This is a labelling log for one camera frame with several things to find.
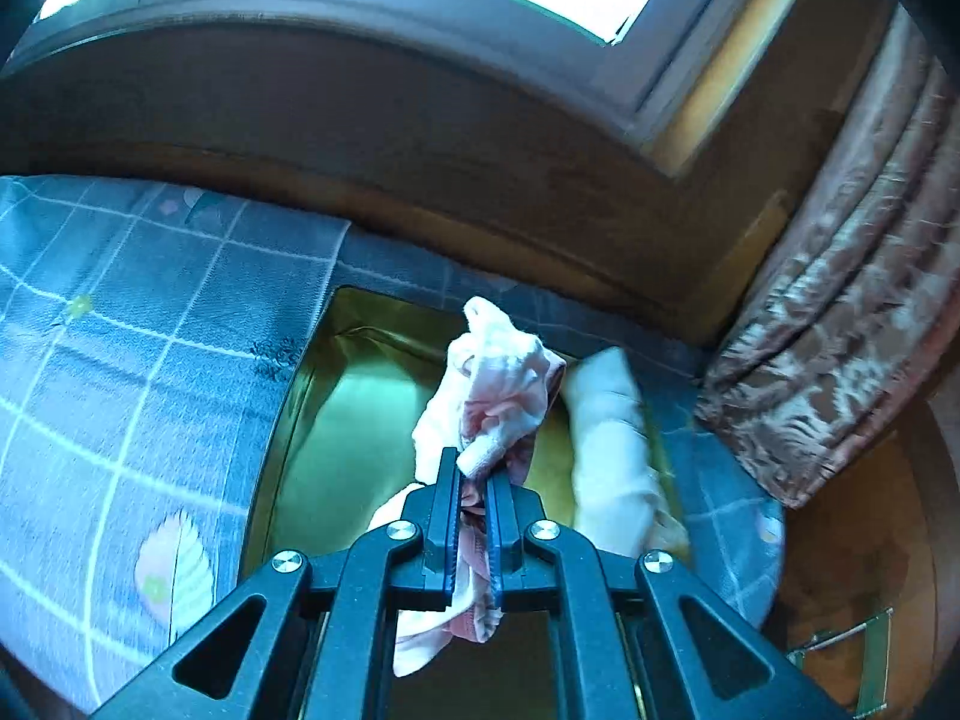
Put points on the red box with gold inside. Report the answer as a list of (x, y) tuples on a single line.
[(352, 420)]

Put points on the brown patterned curtain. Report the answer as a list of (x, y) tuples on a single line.
[(825, 330)]

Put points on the blue checked cloth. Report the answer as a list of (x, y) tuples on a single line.
[(112, 390)]

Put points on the cream garment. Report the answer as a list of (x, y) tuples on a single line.
[(607, 427)]

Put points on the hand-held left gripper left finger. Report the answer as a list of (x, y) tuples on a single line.
[(450, 517)]

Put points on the white pink garment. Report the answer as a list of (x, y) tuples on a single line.
[(495, 382)]

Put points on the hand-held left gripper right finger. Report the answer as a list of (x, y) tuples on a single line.
[(501, 540)]

